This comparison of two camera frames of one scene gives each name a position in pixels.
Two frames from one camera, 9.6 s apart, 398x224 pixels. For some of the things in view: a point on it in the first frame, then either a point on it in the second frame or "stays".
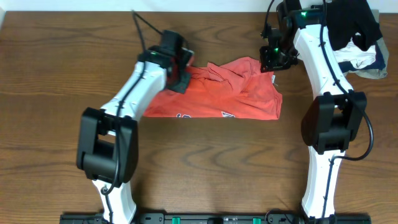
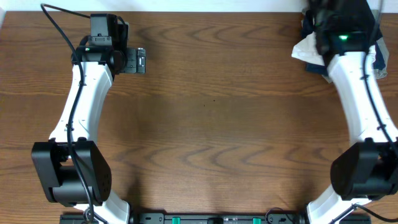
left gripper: x=181 y=79 to x=132 y=60
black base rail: x=216 y=218 stays
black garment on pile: x=351 y=19 stays
